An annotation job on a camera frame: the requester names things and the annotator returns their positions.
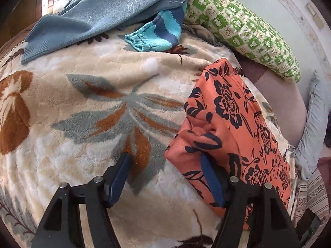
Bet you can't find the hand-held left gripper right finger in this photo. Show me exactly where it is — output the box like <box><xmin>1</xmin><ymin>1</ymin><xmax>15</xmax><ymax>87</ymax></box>
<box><xmin>200</xmin><ymin>155</ymin><xmax>302</xmax><ymax>248</ymax></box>

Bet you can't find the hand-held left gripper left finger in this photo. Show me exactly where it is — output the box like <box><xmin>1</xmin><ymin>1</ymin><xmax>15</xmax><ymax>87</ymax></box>
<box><xmin>31</xmin><ymin>152</ymin><xmax>132</xmax><ymax>248</ymax></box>

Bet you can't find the orange floral shirt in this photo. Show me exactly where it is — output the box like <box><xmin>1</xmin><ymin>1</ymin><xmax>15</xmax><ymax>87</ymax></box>
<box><xmin>164</xmin><ymin>58</ymin><xmax>291</xmax><ymax>231</ymax></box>

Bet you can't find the striped floral blanket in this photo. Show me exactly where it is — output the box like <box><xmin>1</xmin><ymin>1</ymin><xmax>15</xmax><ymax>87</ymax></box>
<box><xmin>291</xmin><ymin>168</ymin><xmax>331</xmax><ymax>238</ymax></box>

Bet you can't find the cream leaf print blanket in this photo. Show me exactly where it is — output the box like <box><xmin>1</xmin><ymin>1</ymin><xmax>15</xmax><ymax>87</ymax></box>
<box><xmin>0</xmin><ymin>23</ymin><xmax>295</xmax><ymax>248</ymax></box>

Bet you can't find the grey pillow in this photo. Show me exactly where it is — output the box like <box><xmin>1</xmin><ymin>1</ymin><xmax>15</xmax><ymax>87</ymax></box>
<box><xmin>295</xmin><ymin>70</ymin><xmax>329</xmax><ymax>181</ymax></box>

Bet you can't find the pink sofa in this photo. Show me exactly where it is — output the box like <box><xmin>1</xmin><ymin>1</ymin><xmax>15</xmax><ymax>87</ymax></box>
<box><xmin>233</xmin><ymin>57</ymin><xmax>307</xmax><ymax>148</ymax></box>

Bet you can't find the teal striped knit garment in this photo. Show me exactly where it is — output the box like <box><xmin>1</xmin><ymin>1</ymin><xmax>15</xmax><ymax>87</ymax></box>
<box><xmin>125</xmin><ymin>4</ymin><xmax>187</xmax><ymax>52</ymax></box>

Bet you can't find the green checkered pillow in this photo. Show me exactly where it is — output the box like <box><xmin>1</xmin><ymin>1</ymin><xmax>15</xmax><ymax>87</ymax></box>
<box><xmin>182</xmin><ymin>0</ymin><xmax>302</xmax><ymax>84</ymax></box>

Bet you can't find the light blue sweater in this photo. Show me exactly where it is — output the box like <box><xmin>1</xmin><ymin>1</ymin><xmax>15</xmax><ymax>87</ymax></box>
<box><xmin>21</xmin><ymin>0</ymin><xmax>220</xmax><ymax>65</ymax></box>

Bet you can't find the wooden door with stained glass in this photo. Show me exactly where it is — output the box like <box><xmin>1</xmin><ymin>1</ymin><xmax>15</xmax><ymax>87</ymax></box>
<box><xmin>0</xmin><ymin>0</ymin><xmax>88</xmax><ymax>42</ymax></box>

